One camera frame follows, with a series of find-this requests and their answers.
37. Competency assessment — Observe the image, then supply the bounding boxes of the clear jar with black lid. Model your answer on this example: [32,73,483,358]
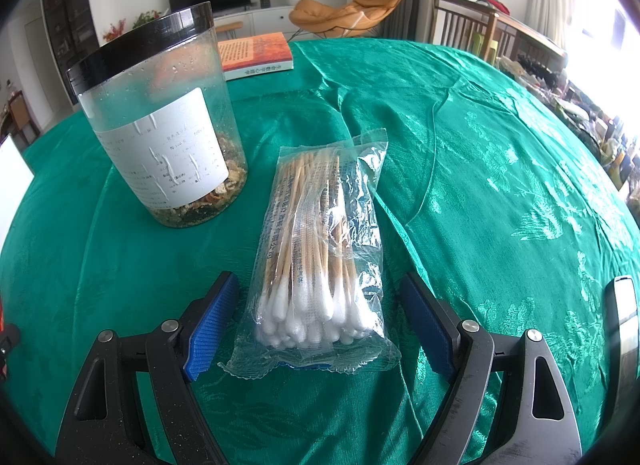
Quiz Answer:
[66,1,249,230]

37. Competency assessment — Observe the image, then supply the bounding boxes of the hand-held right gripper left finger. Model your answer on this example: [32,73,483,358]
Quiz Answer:
[54,271,242,465]

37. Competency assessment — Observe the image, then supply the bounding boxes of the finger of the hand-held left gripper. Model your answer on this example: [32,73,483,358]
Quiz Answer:
[0,324,21,380]

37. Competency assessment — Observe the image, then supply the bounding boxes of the green tablecloth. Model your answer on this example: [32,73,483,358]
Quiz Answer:
[0,38,640,465]

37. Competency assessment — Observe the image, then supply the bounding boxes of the wooden slatted chair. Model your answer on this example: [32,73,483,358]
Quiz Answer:
[431,0,501,63]

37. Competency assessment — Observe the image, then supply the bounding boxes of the orange book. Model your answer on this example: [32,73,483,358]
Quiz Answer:
[217,32,296,82]

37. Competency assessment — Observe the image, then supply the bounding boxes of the cotton swab bag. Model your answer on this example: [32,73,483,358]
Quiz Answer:
[218,128,402,375]

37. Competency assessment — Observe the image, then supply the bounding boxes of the pile of assorted clutter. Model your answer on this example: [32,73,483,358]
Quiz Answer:
[497,52,640,206]

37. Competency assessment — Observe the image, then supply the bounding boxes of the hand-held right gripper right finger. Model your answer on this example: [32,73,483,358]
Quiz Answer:
[400,272,583,465]

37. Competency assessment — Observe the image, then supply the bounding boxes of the white tv cabinet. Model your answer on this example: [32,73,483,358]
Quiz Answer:
[215,5,301,43]

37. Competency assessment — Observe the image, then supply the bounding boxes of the smartphone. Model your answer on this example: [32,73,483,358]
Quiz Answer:
[604,276,640,465]

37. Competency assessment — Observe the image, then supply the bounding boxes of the white storage box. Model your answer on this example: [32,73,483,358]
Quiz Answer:
[0,135,35,246]

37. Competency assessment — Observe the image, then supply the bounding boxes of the wooden dining chair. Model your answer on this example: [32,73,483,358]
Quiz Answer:
[5,90,41,146]

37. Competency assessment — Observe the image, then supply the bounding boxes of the dark bookshelf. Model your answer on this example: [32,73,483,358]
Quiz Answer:
[40,0,101,76]

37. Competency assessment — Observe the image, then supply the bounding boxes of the orange lounge chair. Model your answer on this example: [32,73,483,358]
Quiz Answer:
[289,0,408,41]

